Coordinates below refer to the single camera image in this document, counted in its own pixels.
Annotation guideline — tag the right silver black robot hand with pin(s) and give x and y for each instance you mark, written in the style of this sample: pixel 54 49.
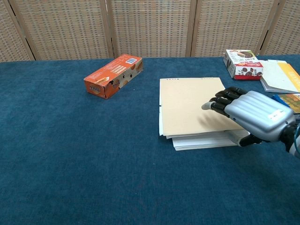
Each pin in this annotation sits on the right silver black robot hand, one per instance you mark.
pixel 257 114

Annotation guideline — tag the white spiral notepad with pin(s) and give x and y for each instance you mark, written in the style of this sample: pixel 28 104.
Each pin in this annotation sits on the white spiral notepad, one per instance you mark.
pixel 185 105

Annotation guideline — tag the blue orange illustrated box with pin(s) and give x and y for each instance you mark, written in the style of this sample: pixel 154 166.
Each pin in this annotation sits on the blue orange illustrated box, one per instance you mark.
pixel 290 100

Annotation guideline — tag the white yellow booklet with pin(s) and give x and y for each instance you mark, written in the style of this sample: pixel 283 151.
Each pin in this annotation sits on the white yellow booklet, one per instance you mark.
pixel 279 77

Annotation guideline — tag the white red chocolate snack box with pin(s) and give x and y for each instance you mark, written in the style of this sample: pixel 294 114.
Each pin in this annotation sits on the white red chocolate snack box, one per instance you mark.
pixel 243 63

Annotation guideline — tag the woven wooden folding screen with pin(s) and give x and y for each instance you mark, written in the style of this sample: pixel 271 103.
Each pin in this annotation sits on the woven wooden folding screen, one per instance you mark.
pixel 150 28

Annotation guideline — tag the orange biscuit box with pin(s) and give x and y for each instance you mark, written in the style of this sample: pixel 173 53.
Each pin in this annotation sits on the orange biscuit box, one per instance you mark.
pixel 110 75

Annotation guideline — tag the blue table cloth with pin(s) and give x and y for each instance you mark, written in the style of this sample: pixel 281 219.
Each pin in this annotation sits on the blue table cloth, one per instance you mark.
pixel 82 152

